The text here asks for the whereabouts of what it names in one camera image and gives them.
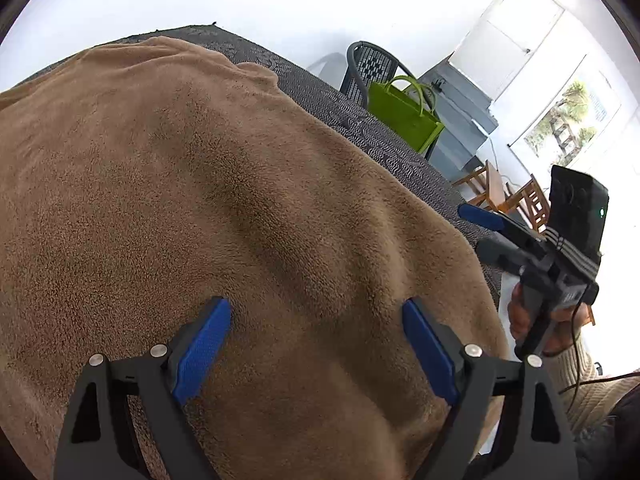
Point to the person's dark jacket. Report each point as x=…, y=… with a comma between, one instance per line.
x=615, y=435

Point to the black plastic chair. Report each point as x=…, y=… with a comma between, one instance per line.
x=372, y=62

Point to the brown fleece towel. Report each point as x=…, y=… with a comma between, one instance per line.
x=200, y=185

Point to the wooden chair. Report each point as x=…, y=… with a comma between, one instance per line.
x=530, y=200
x=492, y=185

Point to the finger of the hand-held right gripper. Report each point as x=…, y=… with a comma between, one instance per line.
x=480, y=215
x=500, y=255

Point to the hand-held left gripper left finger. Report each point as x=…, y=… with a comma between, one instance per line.
x=200, y=350

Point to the person's right forearm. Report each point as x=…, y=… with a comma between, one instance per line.
x=585, y=385

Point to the person's right hand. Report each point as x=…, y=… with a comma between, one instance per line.
x=562, y=330

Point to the grey cabinet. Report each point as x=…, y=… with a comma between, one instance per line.
x=460, y=135

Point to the unframed landscape wall painting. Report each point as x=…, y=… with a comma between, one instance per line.
x=570, y=115

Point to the white door with transom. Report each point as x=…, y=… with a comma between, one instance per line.
x=520, y=15

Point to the green tote bag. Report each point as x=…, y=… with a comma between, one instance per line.
x=400, y=115

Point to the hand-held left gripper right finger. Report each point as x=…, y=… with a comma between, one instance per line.
x=430, y=350

